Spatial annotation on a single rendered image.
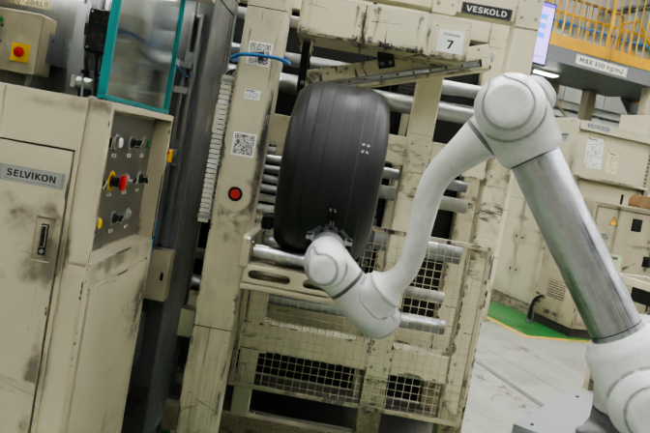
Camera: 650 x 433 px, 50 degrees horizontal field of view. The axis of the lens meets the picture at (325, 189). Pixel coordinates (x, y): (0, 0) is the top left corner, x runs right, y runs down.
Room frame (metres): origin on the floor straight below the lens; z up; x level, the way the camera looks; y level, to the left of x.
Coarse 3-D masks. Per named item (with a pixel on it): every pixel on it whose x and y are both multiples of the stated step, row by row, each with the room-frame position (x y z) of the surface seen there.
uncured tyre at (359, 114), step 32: (320, 96) 2.12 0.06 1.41; (352, 96) 2.14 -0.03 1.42; (288, 128) 2.09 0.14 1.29; (320, 128) 2.04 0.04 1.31; (352, 128) 2.05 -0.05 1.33; (384, 128) 2.09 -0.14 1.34; (288, 160) 2.03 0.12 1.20; (320, 160) 2.01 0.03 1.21; (352, 160) 2.01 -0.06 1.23; (384, 160) 2.09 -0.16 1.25; (288, 192) 2.03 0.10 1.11; (320, 192) 2.01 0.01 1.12; (352, 192) 2.01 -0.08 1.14; (288, 224) 2.07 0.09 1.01; (320, 224) 2.05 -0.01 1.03; (352, 224) 2.04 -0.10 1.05; (352, 256) 2.15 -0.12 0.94
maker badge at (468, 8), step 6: (462, 6) 2.78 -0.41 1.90; (468, 6) 2.78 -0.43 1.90; (474, 6) 2.78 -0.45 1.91; (480, 6) 2.78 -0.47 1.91; (486, 6) 2.78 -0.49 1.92; (462, 12) 2.78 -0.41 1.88; (468, 12) 2.78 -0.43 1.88; (474, 12) 2.78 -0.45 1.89; (480, 12) 2.78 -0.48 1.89; (486, 12) 2.78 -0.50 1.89; (492, 12) 2.78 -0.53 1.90; (498, 12) 2.78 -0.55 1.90; (504, 12) 2.78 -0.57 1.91; (510, 12) 2.78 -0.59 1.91; (498, 18) 2.78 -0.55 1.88; (504, 18) 2.78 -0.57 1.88; (510, 18) 2.77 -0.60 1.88
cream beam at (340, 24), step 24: (312, 0) 2.48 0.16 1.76; (336, 0) 2.48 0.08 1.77; (312, 24) 2.48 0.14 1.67; (336, 24) 2.48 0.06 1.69; (360, 24) 2.47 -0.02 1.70; (384, 24) 2.47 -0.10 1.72; (408, 24) 2.47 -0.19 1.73; (432, 24) 2.47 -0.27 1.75; (456, 24) 2.47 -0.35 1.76; (336, 48) 2.69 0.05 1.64; (360, 48) 2.59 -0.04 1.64; (384, 48) 2.49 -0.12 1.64; (408, 48) 2.47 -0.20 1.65; (432, 48) 2.47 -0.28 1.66
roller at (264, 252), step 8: (256, 248) 2.14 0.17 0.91; (264, 248) 2.14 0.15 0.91; (272, 248) 2.15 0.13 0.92; (280, 248) 2.15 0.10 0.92; (256, 256) 2.14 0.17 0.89; (264, 256) 2.14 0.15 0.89; (272, 256) 2.14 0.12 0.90; (280, 256) 2.14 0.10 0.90; (288, 256) 2.14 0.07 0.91; (296, 256) 2.14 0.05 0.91; (304, 256) 2.14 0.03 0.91; (288, 264) 2.15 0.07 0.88; (296, 264) 2.14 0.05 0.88; (360, 264) 2.15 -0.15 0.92
